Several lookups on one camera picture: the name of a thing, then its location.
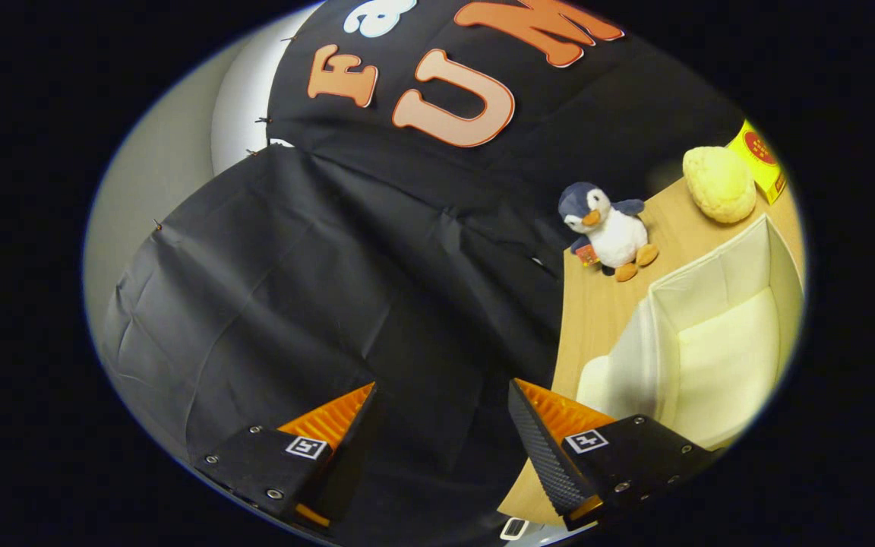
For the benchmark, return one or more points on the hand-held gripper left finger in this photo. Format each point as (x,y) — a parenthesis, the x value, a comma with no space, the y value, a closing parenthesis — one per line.
(346,463)

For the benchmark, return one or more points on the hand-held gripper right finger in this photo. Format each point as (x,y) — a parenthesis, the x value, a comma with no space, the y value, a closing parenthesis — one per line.
(544,456)

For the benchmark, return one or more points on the beige fabric storage box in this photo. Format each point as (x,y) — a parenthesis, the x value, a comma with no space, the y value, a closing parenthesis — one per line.
(726,357)

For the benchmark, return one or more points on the penguin plush toy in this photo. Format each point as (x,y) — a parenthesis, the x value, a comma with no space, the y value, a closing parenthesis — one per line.
(620,235)

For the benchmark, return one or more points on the yellow round plush cushion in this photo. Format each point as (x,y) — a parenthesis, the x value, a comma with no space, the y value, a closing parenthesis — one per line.
(718,182)

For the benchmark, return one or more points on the yellow book with red circle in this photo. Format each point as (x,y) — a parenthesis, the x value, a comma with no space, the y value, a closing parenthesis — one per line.
(756,152)

